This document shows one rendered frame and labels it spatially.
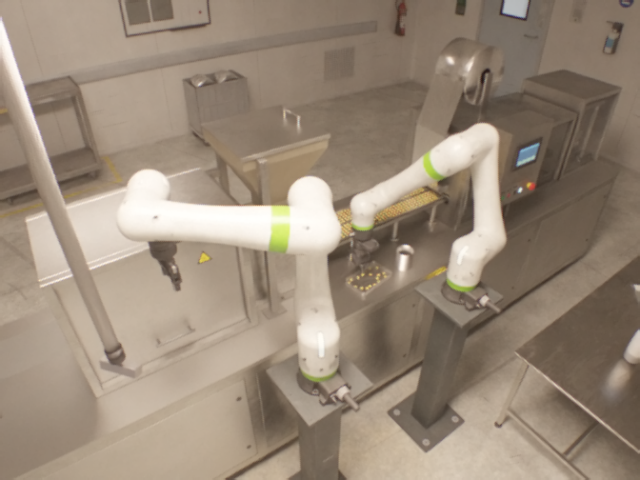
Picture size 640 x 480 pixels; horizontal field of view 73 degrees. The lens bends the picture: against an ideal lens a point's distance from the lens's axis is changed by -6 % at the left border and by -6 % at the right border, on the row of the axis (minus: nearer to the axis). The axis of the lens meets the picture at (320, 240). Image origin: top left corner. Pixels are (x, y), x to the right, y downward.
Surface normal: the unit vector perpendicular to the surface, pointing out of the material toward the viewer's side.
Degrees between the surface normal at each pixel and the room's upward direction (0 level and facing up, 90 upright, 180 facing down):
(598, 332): 0
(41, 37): 90
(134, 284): 90
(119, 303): 90
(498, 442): 0
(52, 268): 0
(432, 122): 71
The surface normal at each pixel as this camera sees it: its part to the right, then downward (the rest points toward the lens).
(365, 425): 0.00, -0.80
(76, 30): 0.56, 0.50
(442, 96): -0.78, 0.06
